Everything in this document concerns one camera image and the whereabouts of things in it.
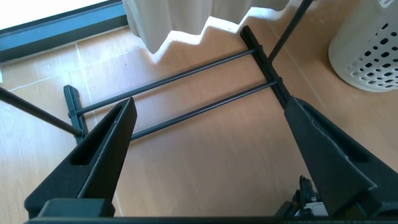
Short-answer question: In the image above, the beige curtain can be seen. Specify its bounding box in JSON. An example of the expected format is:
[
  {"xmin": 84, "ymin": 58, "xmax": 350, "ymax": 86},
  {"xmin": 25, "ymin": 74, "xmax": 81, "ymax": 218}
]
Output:
[{"xmin": 121, "ymin": 0, "xmax": 290, "ymax": 54}]

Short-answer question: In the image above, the black clothes rack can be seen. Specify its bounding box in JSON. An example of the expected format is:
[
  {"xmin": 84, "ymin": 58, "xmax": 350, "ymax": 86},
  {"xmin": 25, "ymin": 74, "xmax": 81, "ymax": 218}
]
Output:
[{"xmin": 0, "ymin": 0, "xmax": 315, "ymax": 146}]

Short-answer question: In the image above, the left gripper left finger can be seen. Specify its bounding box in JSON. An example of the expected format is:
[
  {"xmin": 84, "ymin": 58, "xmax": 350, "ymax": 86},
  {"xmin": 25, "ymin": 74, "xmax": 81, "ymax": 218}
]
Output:
[{"xmin": 24, "ymin": 96, "xmax": 138, "ymax": 218}]

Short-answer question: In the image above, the white laundry basket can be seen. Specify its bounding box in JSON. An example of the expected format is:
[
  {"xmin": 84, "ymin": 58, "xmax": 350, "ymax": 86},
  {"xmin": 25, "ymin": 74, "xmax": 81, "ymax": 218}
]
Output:
[{"xmin": 328, "ymin": 0, "xmax": 398, "ymax": 93}]

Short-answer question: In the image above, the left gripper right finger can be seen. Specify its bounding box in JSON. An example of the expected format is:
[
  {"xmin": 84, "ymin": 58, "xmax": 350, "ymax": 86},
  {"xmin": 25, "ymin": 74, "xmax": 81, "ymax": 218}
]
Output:
[{"xmin": 284, "ymin": 95, "xmax": 398, "ymax": 218}]

